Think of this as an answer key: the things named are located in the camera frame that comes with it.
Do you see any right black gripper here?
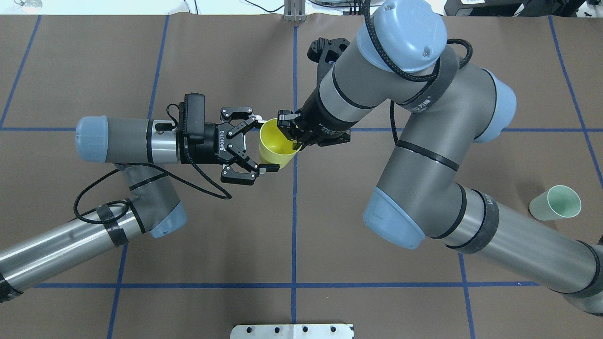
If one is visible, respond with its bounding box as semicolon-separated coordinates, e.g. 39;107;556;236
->
277;89;351;150

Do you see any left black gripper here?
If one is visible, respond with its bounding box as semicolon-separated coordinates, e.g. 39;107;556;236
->
181;107;280;186

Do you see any yellow plastic cup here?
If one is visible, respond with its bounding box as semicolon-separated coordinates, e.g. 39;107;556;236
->
259;118;297;169

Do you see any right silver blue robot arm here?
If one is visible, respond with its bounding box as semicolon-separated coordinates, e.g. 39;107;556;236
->
277;0;602;317

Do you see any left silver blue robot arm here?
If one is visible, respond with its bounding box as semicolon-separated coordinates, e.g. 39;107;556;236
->
1;102;281;302

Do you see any green plastic cup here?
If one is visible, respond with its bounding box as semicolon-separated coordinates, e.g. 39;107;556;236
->
529;185;582;221

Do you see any brown paper table mat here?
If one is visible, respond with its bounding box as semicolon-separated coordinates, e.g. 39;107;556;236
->
1;13;602;339

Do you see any aluminium frame post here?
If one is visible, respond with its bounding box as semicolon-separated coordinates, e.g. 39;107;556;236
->
283;0;307;22

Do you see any white camera mast with base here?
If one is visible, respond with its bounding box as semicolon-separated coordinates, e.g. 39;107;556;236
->
230;323;355;339

